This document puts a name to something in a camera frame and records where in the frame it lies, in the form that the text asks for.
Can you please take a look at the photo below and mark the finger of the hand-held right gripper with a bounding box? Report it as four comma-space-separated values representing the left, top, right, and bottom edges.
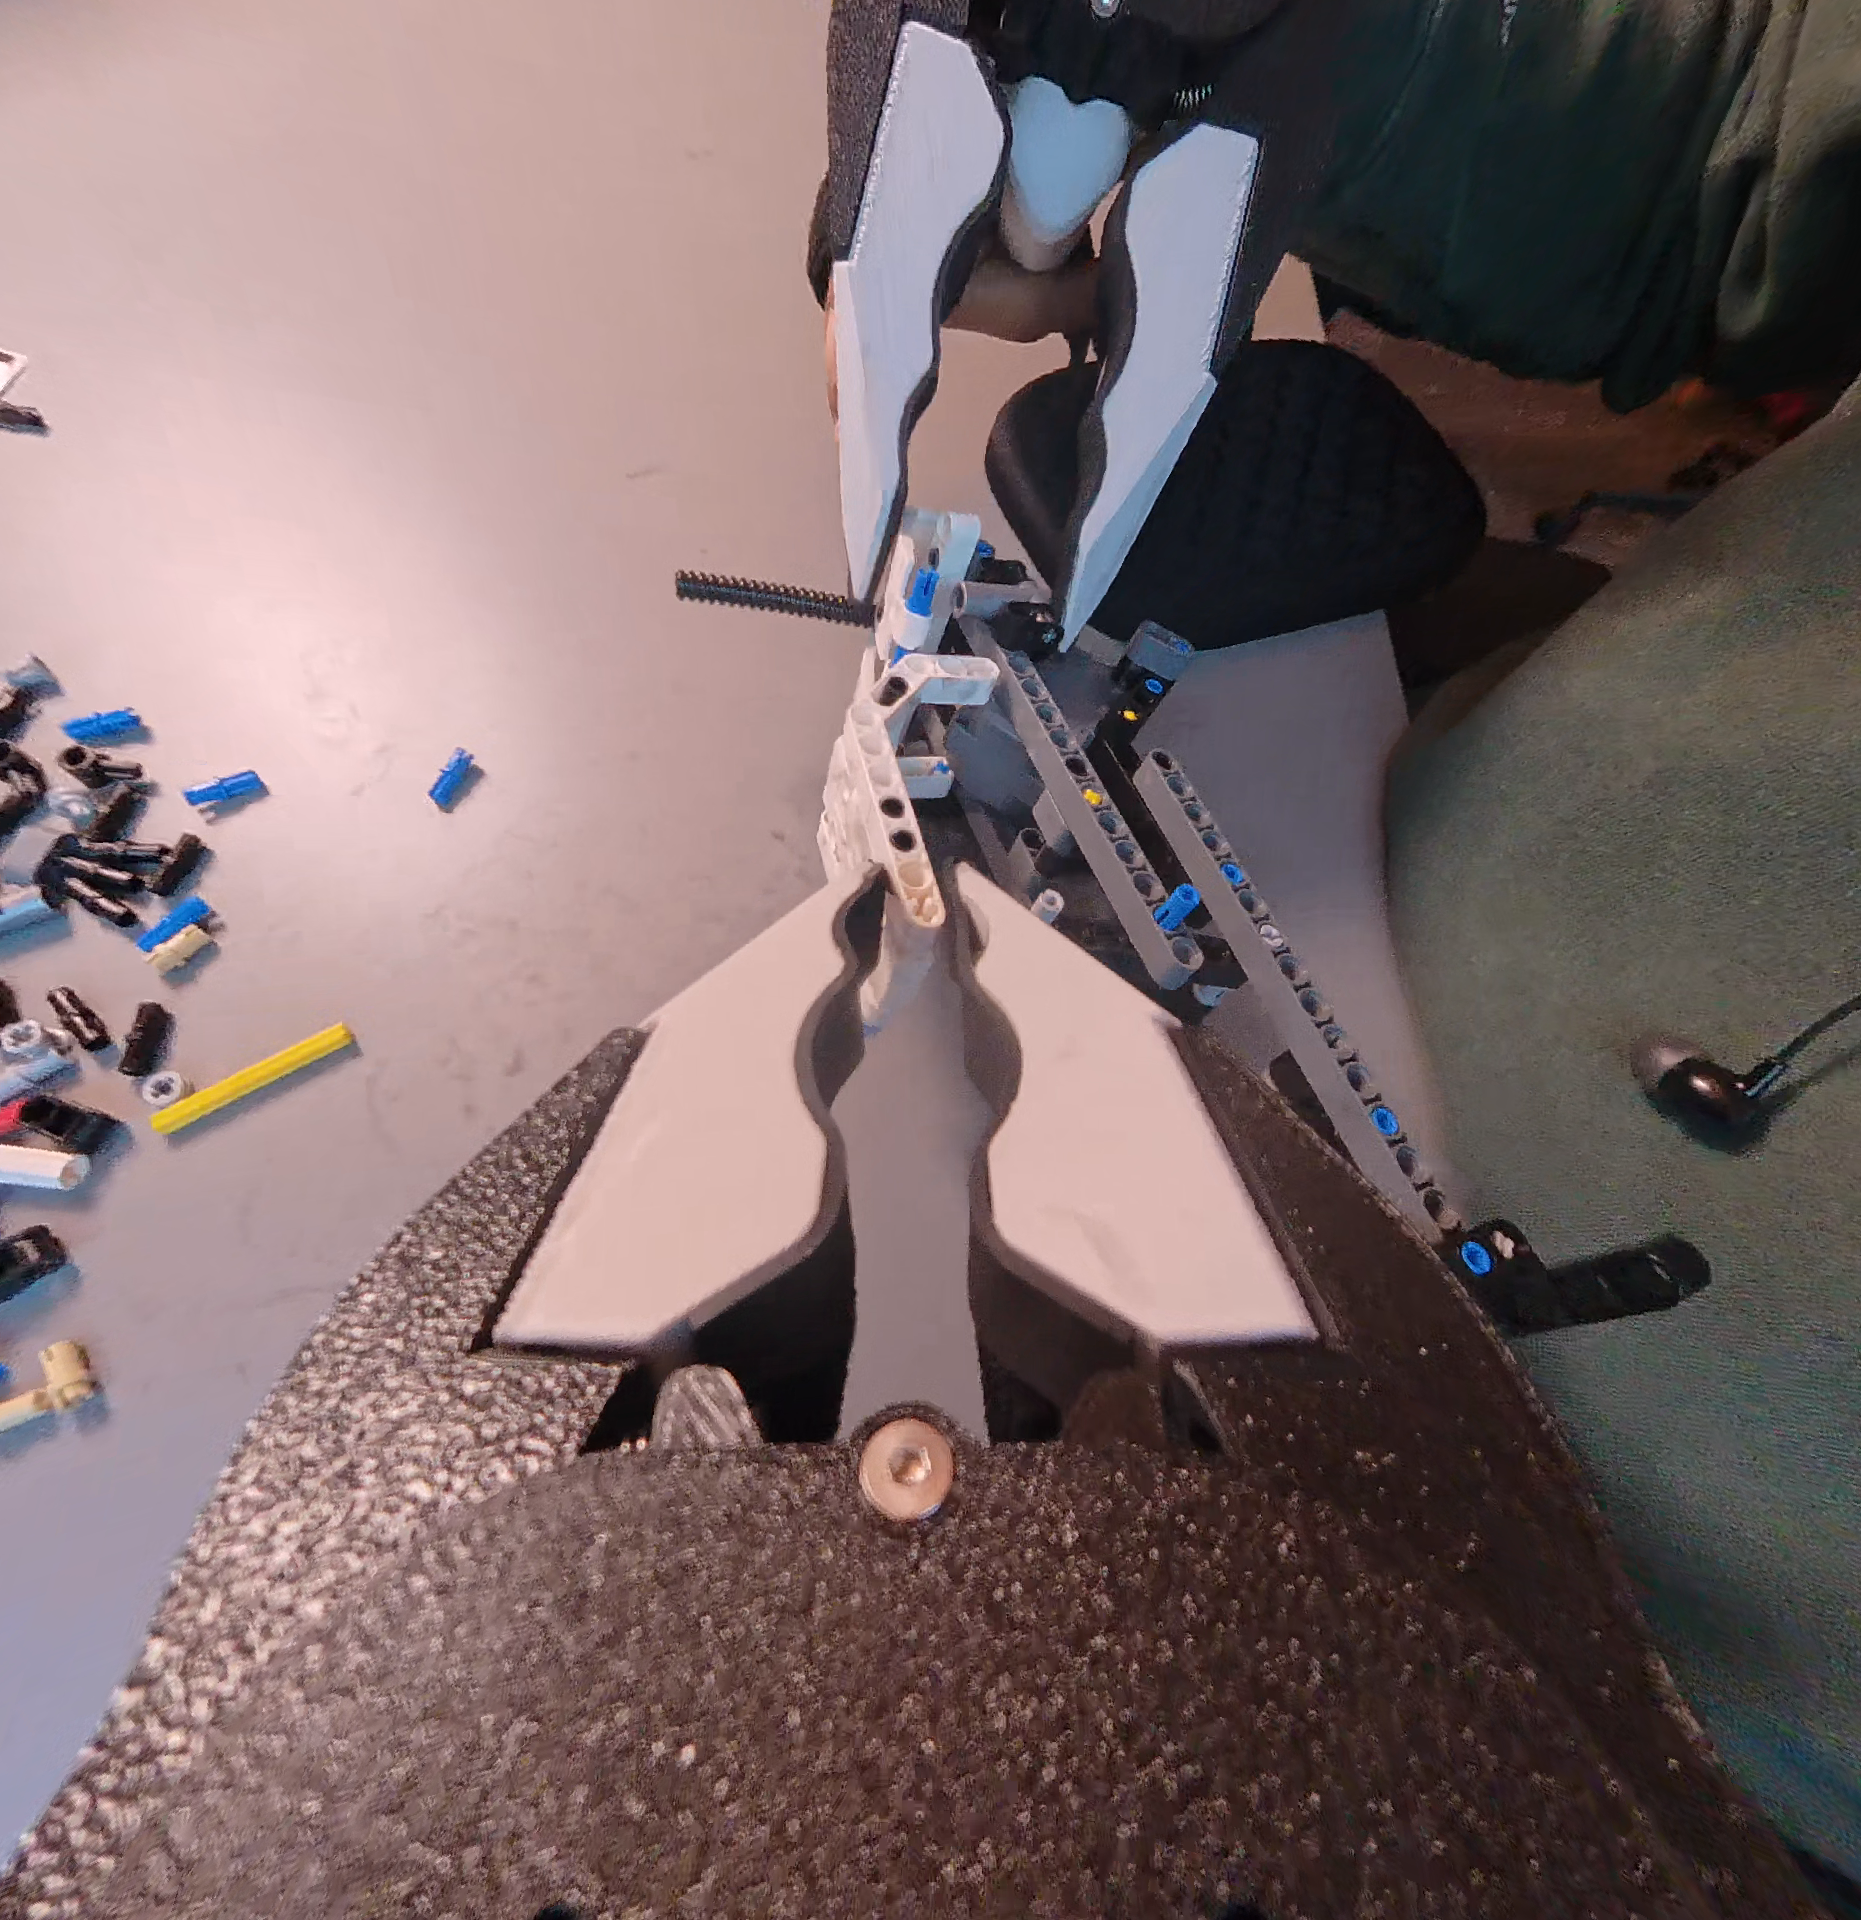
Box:
1054, 118, 1266, 651
830, 22, 1013, 605

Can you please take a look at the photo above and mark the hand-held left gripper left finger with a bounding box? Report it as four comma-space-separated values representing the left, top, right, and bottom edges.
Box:
488, 867, 889, 1350

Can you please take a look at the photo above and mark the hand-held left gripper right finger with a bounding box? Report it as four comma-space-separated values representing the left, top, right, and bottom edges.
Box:
942, 863, 1322, 1366

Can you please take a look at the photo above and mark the brick truck chassis model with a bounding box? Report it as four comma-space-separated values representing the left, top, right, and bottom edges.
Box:
676, 510, 1710, 1333

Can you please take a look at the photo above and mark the person's right forearm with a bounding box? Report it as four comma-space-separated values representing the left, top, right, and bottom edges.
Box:
1292, 0, 1861, 415

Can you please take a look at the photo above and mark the grey desk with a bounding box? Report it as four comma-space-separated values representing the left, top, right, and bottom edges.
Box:
0, 0, 1412, 1877

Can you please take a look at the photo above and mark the person's right hand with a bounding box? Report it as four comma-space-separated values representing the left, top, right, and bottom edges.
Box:
942, 259, 1109, 347

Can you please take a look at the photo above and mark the yellow axle rod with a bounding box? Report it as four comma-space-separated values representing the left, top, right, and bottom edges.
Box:
149, 1021, 359, 1136

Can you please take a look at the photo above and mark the person's green sweatshirt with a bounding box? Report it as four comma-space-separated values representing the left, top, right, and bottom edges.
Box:
1384, 336, 1861, 1899

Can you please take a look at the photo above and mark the pile of small brick parts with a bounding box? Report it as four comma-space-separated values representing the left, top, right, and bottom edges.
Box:
0, 651, 271, 1398

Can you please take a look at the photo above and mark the tan angled connector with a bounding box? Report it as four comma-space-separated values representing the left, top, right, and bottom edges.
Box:
0, 1341, 102, 1447

